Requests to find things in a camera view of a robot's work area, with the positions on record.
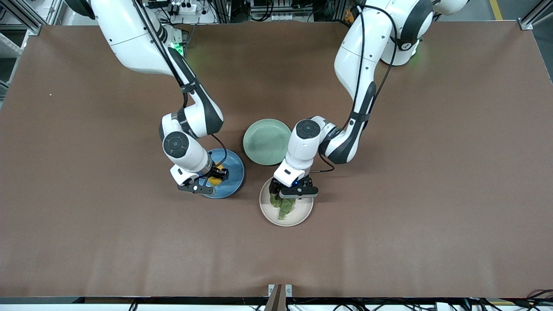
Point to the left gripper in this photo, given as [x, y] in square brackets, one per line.
[274, 187]

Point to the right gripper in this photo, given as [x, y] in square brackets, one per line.
[216, 172]

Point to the yellow lemon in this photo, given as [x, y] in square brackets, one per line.
[214, 181]

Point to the green lettuce leaf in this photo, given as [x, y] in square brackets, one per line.
[286, 207]

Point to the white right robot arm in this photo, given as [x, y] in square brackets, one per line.
[129, 39]

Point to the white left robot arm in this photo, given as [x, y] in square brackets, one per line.
[367, 47]

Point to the blue plate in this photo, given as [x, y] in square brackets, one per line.
[233, 181]

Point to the beige plate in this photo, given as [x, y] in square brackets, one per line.
[302, 211]

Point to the light green plate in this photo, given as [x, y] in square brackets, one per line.
[265, 142]

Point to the brown table mat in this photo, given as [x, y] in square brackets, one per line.
[86, 237]

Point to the white power strip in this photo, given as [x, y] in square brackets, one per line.
[185, 7]

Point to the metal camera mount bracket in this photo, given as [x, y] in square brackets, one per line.
[279, 296]

